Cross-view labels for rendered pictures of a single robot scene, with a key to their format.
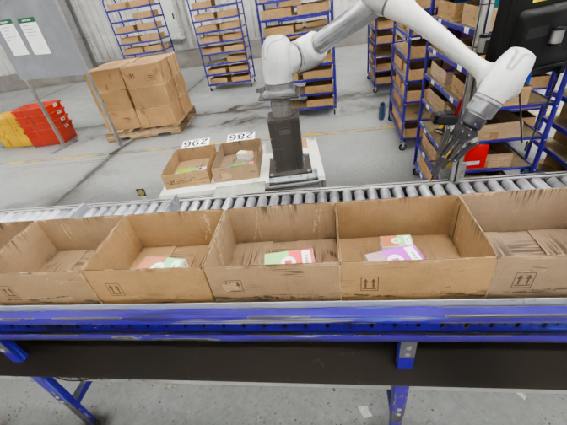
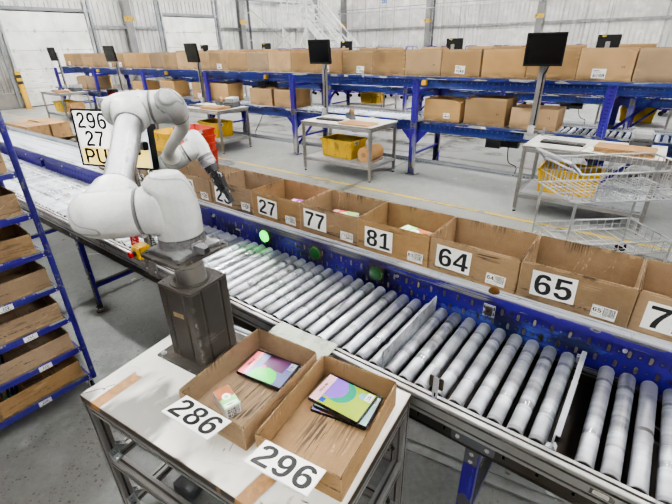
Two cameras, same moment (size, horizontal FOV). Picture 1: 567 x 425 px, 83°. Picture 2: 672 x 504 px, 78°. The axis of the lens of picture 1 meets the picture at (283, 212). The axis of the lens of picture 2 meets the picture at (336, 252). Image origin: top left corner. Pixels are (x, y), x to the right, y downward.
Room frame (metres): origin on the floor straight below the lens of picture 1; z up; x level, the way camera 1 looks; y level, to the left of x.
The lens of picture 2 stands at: (2.74, 0.98, 1.83)
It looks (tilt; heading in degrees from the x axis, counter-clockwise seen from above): 27 degrees down; 207
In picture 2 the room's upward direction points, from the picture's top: 1 degrees counter-clockwise
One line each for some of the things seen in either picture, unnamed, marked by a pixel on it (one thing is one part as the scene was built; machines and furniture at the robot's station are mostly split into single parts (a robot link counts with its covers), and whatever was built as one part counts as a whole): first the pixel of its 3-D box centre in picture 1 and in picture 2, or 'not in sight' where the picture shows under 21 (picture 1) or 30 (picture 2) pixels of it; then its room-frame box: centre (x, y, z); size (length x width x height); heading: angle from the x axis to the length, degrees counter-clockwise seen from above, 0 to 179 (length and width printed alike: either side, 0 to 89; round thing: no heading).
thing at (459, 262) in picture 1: (402, 246); (291, 202); (0.71, -0.35, 0.96); 0.39 x 0.29 x 0.17; 79
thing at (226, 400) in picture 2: (245, 155); (227, 401); (2.01, 0.19, 0.78); 0.10 x 0.06 x 0.05; 63
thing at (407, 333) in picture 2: (162, 224); (411, 329); (1.36, 0.62, 0.76); 0.46 x 0.01 x 0.09; 169
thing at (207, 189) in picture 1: (245, 165); (244, 397); (1.94, 0.20, 0.74); 1.00 x 0.58 x 0.03; 85
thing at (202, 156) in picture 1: (191, 165); (330, 417); (1.94, 0.54, 0.80); 0.38 x 0.28 x 0.10; 177
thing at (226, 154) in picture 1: (239, 158); (252, 381); (1.92, 0.23, 0.80); 0.38 x 0.28 x 0.10; 174
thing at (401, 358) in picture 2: not in sight; (418, 339); (1.37, 0.65, 0.72); 0.52 x 0.05 x 0.05; 169
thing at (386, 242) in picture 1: (396, 245); not in sight; (0.78, -0.36, 0.91); 0.10 x 0.06 x 0.05; 80
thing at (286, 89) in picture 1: (275, 87); (186, 242); (1.82, -0.07, 1.23); 0.22 x 0.18 x 0.06; 81
